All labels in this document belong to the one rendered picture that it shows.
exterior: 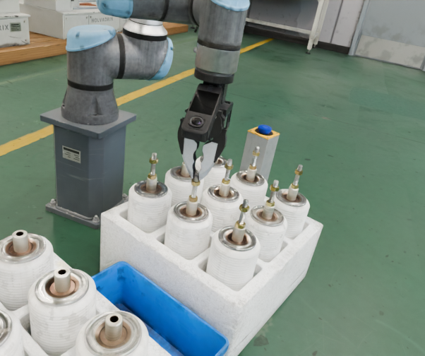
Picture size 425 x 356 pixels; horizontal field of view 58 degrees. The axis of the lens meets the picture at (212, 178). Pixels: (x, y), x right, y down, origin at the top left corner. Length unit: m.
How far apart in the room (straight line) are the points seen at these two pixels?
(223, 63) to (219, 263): 0.37
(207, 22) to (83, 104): 0.49
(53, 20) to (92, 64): 2.26
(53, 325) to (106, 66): 0.64
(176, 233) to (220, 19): 0.41
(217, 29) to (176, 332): 0.58
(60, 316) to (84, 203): 0.58
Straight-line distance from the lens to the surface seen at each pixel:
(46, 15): 3.31
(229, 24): 0.66
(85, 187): 1.12
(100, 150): 1.07
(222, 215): 0.87
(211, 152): 0.72
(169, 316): 0.83
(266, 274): 0.81
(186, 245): 0.80
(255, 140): 1.11
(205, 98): 0.67
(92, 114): 1.06
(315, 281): 1.13
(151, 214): 0.85
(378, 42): 5.72
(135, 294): 0.89
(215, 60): 0.66
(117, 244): 0.91
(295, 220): 0.93
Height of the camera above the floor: 0.70
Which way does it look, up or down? 28 degrees down
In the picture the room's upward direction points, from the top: 10 degrees clockwise
